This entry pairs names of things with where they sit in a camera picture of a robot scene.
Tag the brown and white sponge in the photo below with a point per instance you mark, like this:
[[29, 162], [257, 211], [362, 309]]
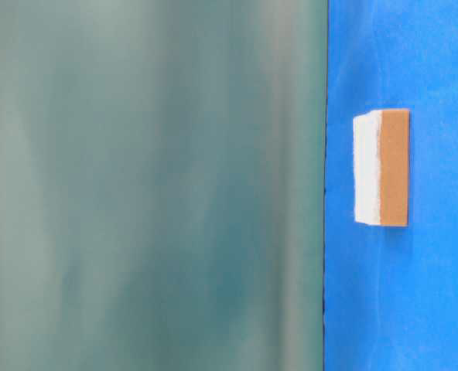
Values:
[[381, 167]]

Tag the green backdrop panel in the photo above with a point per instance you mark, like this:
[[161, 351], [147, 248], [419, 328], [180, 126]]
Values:
[[161, 185]]

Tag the blue table cloth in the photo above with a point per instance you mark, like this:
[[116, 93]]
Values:
[[391, 294]]

